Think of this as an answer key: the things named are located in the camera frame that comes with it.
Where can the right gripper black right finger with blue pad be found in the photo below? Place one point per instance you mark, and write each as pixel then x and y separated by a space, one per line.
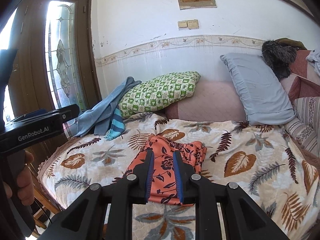
pixel 222 211

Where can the pink mattress headboard cushion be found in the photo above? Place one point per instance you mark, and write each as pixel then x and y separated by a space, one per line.
pixel 215 101

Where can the beige wall light switch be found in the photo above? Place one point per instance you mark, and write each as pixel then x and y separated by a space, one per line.
pixel 189 24

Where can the green white checkered pillow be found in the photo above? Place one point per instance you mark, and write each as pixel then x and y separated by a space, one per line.
pixel 158 93

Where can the orange floral blouse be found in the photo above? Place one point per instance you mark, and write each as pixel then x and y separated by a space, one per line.
pixel 163 186

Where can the cream leaf-pattern bed blanket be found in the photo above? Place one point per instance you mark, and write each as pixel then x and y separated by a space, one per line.
pixel 263 160

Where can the pink maroon sofa backrest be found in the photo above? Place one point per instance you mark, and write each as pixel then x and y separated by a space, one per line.
pixel 303 80

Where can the blue grey cloth garment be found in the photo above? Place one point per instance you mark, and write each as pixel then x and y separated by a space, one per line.
pixel 99 117

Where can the striped floral sofa cushion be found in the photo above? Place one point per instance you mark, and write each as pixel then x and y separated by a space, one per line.
pixel 304 128

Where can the teal striped cloth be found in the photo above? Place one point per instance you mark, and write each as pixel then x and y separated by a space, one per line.
pixel 117 126

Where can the light blue pillow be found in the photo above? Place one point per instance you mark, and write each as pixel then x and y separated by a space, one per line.
pixel 264 99

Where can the grey crumpled garment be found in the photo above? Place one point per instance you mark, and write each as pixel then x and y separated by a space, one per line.
pixel 314 59

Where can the wooden stained-glass door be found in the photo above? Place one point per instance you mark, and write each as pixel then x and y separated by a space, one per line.
pixel 54 63

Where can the dark fuzzy plush item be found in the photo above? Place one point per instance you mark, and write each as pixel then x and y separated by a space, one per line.
pixel 279 54

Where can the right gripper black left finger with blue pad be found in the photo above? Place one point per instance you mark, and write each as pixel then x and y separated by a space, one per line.
pixel 105 212

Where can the person's left hand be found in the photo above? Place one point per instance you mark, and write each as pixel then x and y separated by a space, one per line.
pixel 25 182

